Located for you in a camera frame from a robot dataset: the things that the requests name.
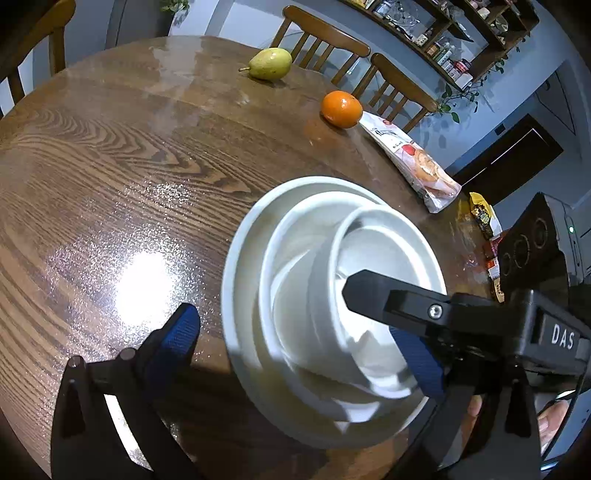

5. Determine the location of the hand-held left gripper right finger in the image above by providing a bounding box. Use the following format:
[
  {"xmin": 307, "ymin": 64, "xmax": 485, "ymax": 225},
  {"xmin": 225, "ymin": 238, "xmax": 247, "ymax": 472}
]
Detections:
[{"xmin": 390, "ymin": 325, "xmax": 541, "ymax": 480}]

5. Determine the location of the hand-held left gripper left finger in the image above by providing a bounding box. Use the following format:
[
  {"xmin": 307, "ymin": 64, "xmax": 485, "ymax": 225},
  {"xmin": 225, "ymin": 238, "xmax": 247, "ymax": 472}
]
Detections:
[{"xmin": 50, "ymin": 302, "xmax": 201, "ymax": 480}]

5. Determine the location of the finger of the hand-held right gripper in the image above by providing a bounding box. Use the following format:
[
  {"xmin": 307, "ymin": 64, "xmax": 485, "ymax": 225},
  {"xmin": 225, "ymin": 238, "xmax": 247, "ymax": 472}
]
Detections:
[{"xmin": 342, "ymin": 270, "xmax": 509, "ymax": 340}]

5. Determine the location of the white deep straight-sided bowl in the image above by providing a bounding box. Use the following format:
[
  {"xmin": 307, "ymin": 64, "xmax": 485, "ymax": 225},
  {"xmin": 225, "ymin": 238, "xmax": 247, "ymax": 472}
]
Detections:
[{"xmin": 307, "ymin": 206, "xmax": 446, "ymax": 402}]

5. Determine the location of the cream smooth bowl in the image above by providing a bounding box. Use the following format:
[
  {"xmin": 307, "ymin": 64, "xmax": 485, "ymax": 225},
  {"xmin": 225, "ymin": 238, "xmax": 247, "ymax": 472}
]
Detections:
[{"xmin": 222, "ymin": 175, "xmax": 448, "ymax": 450}]

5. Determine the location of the white ribbed bowl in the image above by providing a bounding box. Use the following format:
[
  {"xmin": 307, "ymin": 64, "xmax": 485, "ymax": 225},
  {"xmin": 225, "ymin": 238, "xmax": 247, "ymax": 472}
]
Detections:
[{"xmin": 257, "ymin": 191, "xmax": 435, "ymax": 423}]

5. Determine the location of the person's right hand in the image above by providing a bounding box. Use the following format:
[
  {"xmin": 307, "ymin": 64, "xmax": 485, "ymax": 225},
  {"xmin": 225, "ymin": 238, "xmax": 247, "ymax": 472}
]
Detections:
[{"xmin": 537, "ymin": 399, "xmax": 571, "ymax": 450}]

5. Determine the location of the yellow snack packet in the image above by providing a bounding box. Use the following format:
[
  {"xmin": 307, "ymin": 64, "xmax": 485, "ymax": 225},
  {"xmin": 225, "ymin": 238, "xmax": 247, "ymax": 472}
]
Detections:
[{"xmin": 468, "ymin": 191, "xmax": 502, "ymax": 240}]

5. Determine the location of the pink snack bag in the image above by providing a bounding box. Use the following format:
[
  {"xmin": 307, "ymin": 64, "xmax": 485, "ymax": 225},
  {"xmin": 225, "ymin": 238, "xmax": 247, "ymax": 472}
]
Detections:
[{"xmin": 359, "ymin": 111, "xmax": 462, "ymax": 214}]

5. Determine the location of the dark wooden door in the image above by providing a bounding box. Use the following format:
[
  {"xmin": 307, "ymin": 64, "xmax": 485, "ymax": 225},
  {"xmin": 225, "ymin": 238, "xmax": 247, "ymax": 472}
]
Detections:
[{"xmin": 450, "ymin": 113, "xmax": 565, "ymax": 206}]

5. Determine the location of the orange tangerine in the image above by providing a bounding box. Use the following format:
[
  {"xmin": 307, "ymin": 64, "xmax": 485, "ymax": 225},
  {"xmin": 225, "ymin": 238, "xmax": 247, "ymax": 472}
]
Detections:
[{"xmin": 321, "ymin": 90, "xmax": 363, "ymax": 129}]

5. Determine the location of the trailing plant beside shelf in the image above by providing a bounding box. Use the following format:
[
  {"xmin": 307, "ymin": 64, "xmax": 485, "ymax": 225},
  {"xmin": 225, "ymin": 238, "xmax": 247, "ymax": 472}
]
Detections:
[{"xmin": 436, "ymin": 60, "xmax": 504, "ymax": 123}]

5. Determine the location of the wooden chair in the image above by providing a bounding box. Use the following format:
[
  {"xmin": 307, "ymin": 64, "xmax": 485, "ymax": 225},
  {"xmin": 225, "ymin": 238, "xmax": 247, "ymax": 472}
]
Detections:
[
  {"xmin": 355, "ymin": 53, "xmax": 438, "ymax": 132},
  {"xmin": 270, "ymin": 6, "xmax": 371, "ymax": 86},
  {"xmin": 0, "ymin": 0, "xmax": 77, "ymax": 116}
]

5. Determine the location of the row of spice jars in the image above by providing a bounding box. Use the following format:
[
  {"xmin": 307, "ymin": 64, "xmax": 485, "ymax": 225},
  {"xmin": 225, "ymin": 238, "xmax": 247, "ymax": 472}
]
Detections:
[{"xmin": 351, "ymin": 0, "xmax": 476, "ymax": 86}]

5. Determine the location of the green pear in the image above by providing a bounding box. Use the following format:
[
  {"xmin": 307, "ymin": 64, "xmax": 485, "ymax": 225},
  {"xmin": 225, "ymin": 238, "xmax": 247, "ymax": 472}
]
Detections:
[{"xmin": 239, "ymin": 47, "xmax": 293, "ymax": 81}]

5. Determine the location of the grey refrigerator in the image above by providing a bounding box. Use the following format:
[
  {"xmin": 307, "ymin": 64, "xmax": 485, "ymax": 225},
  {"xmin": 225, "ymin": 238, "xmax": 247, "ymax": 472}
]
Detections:
[{"xmin": 105, "ymin": 0, "xmax": 172, "ymax": 49}]

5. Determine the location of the dark wooden wall shelf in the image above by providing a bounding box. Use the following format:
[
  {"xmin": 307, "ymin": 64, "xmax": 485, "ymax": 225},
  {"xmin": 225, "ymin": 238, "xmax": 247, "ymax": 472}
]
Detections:
[{"xmin": 342, "ymin": 0, "xmax": 541, "ymax": 93}]

